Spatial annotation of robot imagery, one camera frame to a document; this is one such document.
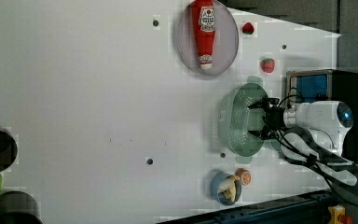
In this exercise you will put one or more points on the grey round plate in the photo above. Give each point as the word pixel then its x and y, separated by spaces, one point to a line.
pixel 225 45

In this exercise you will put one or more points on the small red strawberry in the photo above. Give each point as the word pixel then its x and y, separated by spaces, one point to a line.
pixel 248 28

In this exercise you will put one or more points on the black cylinder container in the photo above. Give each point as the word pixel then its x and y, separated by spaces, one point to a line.
pixel 17 207

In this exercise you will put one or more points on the mint green strainer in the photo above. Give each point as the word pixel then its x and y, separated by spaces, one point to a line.
pixel 236 120

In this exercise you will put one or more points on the red ketchup bottle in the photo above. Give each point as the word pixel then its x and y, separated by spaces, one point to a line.
pixel 203 20

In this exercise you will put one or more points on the yellow red emergency button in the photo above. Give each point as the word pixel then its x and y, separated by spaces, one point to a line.
pixel 339 216

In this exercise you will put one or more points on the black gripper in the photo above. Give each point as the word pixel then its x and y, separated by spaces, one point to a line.
pixel 273 119

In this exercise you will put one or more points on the orange slice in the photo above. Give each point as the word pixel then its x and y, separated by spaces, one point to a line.
pixel 244 175

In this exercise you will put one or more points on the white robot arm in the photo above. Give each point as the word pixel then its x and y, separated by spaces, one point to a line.
pixel 312 135

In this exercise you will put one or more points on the black toaster oven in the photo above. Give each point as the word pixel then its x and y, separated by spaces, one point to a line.
pixel 329 84

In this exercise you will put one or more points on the peeled banana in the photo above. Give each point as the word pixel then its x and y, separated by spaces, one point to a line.
pixel 227 187

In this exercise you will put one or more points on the blue bowl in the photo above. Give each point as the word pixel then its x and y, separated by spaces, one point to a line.
pixel 219 197

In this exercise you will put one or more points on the large red strawberry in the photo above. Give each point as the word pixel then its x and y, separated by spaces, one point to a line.
pixel 267 65

